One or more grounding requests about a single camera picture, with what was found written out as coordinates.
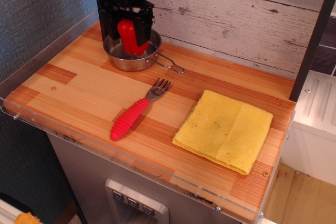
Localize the small steel pan with handle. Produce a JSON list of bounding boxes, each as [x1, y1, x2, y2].
[[103, 30, 185, 74]]

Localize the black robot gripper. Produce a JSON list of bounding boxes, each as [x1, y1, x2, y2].
[[100, 0, 154, 46]]

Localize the white toy cabinet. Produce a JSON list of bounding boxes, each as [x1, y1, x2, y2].
[[281, 71, 335, 185]]

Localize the grey toy fridge cabinet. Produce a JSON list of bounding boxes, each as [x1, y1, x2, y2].
[[47, 134, 238, 223]]

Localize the fork with red handle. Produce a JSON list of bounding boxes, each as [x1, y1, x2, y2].
[[110, 78, 172, 141]]

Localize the yellow object bottom left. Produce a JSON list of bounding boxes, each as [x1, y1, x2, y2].
[[14, 212, 41, 224]]

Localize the folded yellow cloth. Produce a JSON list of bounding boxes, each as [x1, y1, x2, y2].
[[172, 90, 273, 176]]

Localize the red toy bell pepper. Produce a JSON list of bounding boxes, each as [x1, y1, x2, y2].
[[117, 19, 149, 56]]

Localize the dark vertical post right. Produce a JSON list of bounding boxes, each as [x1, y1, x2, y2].
[[289, 0, 335, 102]]

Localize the clear acrylic table guard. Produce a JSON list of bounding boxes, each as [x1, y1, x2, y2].
[[1, 15, 295, 223]]

